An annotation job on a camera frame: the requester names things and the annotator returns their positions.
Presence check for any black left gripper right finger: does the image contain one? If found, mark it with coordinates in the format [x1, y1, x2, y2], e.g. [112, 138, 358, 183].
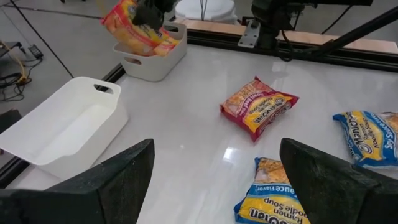
[279, 138, 398, 224]

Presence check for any white plastic bin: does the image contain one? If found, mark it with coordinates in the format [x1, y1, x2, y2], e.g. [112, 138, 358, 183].
[0, 76, 129, 182]

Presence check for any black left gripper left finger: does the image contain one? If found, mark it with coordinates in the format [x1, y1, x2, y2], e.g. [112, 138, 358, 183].
[0, 138, 155, 224]

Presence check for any orange chicken ramen packet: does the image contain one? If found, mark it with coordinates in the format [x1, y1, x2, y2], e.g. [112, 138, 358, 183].
[152, 36, 182, 57]
[99, 0, 175, 57]

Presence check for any black power adapter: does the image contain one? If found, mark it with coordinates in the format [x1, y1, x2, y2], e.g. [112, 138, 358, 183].
[27, 44, 44, 60]

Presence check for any blue soy sauce ramen packet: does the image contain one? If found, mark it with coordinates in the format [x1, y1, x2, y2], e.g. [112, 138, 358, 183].
[332, 110, 398, 169]
[233, 156, 312, 224]

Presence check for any red roast beef ramen packet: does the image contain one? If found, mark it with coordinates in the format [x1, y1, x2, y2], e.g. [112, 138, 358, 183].
[220, 76, 300, 143]

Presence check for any black cable bundle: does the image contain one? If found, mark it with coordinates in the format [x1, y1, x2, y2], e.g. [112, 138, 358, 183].
[0, 57, 44, 103]

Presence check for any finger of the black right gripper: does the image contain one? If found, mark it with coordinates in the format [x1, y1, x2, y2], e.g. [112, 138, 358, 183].
[132, 5, 167, 30]

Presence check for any yellow power cable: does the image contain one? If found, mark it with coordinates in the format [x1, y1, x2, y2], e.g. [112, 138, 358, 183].
[0, 40, 32, 85]

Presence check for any pale grey plastic bin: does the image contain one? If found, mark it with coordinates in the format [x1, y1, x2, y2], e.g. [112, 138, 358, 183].
[112, 21, 188, 83]

